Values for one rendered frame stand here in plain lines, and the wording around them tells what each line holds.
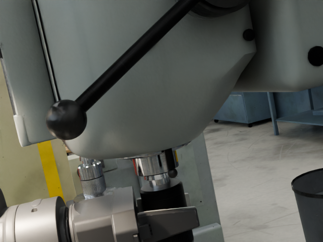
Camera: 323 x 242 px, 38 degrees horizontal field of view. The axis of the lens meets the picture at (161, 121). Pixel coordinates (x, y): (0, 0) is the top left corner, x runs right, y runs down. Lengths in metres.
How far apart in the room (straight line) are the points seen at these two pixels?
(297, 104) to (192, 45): 7.34
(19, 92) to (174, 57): 0.15
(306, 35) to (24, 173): 1.89
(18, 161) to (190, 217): 1.77
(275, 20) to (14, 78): 0.24
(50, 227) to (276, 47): 0.28
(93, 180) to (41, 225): 0.43
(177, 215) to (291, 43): 0.20
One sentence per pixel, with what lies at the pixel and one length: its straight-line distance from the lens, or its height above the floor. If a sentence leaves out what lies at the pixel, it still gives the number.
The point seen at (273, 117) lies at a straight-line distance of 6.88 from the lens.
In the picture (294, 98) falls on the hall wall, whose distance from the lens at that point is 7.76.
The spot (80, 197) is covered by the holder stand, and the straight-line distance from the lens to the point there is 0.95.
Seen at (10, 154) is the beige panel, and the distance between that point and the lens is 2.21.
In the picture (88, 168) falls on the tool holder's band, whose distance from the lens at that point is 0.91.
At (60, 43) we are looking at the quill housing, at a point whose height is 1.42.
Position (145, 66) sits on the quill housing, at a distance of 0.39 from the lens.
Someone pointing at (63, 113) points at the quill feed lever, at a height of 1.37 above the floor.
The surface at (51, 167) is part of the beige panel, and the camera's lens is 2.23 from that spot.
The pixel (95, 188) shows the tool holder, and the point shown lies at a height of 1.18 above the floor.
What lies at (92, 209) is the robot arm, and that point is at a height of 1.25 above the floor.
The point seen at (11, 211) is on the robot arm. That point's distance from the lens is 0.52.
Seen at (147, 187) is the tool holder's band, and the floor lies 1.26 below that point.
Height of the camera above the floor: 1.39
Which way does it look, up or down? 7 degrees down
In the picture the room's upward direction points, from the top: 11 degrees counter-clockwise
